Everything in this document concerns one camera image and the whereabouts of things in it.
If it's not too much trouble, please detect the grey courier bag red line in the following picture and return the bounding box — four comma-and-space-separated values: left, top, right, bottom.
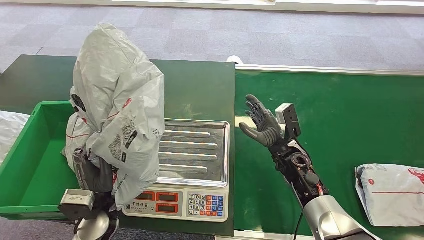
354, 163, 424, 228

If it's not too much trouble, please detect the small grey courier bag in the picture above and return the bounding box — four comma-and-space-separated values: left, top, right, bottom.
61, 111, 100, 174

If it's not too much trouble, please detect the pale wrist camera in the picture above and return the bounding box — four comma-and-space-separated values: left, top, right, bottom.
58, 188, 97, 222
275, 102, 303, 141

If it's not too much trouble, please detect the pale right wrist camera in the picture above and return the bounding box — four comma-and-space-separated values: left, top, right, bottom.
275, 102, 303, 141

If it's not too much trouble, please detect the green conveyor belt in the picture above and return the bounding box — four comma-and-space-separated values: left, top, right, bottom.
233, 70, 424, 239

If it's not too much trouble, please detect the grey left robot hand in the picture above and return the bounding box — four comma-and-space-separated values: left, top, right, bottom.
72, 149, 116, 195

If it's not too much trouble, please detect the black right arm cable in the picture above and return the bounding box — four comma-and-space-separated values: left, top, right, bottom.
292, 211, 305, 240

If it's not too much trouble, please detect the white plastic bag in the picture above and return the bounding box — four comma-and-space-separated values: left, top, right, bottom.
0, 110, 31, 166

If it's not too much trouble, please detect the silver conveyor side rail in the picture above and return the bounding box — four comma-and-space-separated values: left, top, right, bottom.
215, 230, 316, 240
235, 64, 424, 77

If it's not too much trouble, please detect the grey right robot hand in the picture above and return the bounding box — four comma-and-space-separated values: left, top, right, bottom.
239, 94, 285, 149

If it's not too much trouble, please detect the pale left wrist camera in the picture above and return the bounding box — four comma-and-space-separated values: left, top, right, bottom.
58, 188, 97, 222

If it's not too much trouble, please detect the electronic weighing scale steel tray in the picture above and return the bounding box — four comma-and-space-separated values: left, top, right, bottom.
122, 118, 231, 223

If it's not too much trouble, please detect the grey courier bag red cityscape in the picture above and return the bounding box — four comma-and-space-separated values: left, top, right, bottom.
67, 22, 166, 212

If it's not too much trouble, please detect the green plastic crate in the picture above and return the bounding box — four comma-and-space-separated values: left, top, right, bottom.
0, 100, 81, 221

